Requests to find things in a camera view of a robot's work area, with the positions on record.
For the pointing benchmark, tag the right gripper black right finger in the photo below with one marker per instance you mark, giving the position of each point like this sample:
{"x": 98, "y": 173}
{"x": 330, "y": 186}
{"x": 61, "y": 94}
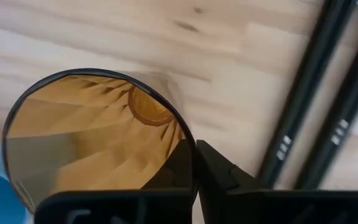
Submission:
{"x": 222, "y": 193}

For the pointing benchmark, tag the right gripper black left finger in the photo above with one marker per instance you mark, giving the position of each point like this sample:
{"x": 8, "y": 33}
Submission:
{"x": 120, "y": 207}

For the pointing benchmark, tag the black aluminium frame rail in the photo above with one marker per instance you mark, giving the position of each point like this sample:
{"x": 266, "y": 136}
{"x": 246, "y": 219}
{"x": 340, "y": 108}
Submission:
{"x": 326, "y": 149}
{"x": 304, "y": 90}

